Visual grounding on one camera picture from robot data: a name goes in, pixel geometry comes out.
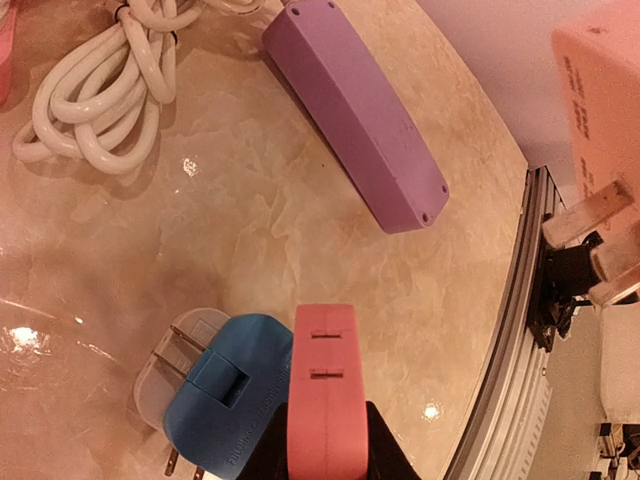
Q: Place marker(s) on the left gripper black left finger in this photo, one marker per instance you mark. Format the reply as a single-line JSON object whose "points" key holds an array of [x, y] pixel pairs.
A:
{"points": [[268, 460]]}

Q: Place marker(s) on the pink charger plug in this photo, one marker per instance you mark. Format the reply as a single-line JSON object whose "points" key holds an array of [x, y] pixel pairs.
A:
{"points": [[598, 57]]}

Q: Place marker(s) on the small white plug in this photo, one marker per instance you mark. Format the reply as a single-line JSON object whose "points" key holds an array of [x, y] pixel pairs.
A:
{"points": [[173, 357]]}

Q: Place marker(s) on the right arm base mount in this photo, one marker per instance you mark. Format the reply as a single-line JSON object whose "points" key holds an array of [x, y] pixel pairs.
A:
{"points": [[561, 276]]}

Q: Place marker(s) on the purple power strip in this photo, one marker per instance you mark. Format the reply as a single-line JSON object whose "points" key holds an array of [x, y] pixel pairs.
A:
{"points": [[352, 102]]}

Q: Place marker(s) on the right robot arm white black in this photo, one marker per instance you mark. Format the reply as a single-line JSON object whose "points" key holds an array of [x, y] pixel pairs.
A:
{"points": [[619, 373]]}

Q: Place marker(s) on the blue plug adapter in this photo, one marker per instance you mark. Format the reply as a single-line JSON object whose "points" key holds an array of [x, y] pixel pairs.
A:
{"points": [[229, 395]]}

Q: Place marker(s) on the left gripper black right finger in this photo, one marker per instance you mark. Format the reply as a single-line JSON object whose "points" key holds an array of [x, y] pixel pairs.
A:
{"points": [[387, 460]]}

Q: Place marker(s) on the pink triangular socket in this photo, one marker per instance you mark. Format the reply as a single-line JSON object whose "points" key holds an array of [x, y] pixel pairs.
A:
{"points": [[9, 9]]}

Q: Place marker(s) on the pink socket adapter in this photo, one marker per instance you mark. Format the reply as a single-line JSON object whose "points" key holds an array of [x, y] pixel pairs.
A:
{"points": [[327, 430]]}

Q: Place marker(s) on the front aluminium rail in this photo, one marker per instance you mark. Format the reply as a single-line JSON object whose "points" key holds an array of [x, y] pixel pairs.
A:
{"points": [[508, 416]]}

